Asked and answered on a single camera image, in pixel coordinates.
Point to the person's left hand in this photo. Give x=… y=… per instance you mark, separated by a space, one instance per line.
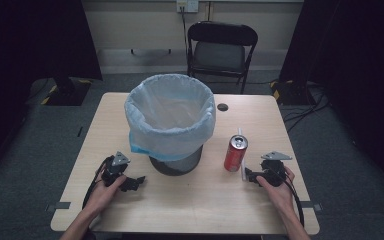
x=102 y=195

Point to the pale blue bin bag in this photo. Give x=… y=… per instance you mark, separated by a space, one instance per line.
x=170 y=113

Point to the white straw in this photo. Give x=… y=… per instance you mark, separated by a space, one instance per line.
x=243 y=170

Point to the dark round table hole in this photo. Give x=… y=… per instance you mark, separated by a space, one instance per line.
x=222 y=107

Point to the white wall socket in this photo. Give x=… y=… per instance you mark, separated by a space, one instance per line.
x=187 y=5

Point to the black stand base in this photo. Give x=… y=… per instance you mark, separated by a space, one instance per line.
x=290 y=95
x=68 y=93

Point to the grey tape strip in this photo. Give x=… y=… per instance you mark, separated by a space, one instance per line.
x=313 y=206
x=58 y=206

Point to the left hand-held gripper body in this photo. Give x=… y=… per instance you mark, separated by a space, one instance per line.
x=115 y=171

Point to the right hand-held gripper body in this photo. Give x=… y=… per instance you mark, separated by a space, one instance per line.
x=273 y=170

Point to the dark curtain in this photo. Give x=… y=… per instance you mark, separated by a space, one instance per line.
x=356 y=66
x=30 y=50

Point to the black mesh trash bin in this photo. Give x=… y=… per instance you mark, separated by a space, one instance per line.
x=176 y=166

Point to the person's right hand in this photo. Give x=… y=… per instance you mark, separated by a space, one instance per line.
x=280 y=195

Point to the black folding chair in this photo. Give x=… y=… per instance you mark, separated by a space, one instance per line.
x=220 y=55

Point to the red drink can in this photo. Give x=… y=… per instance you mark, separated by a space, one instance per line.
x=235 y=153

